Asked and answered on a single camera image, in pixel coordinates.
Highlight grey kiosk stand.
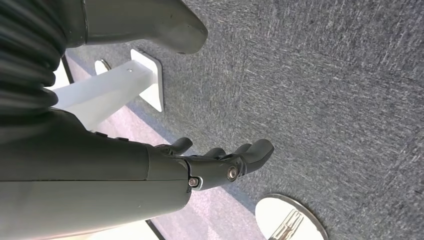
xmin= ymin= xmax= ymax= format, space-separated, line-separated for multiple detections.
xmin=49 ymin=48 xmax=165 ymax=132

